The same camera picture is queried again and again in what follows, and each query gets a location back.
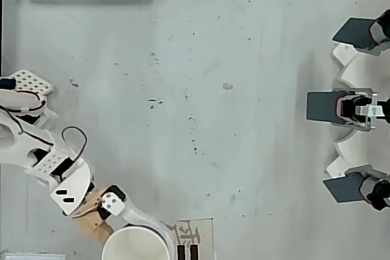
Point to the tan gripper body black servo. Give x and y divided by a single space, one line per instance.
91 212

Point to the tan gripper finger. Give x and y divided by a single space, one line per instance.
99 232

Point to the printed paper mat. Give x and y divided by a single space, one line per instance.
204 238

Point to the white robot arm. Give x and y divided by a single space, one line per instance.
39 150

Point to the grey servo paddle module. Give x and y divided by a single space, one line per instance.
323 107
344 190
353 33

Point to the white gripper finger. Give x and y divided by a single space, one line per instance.
137 215

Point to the white paper cup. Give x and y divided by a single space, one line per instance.
134 244

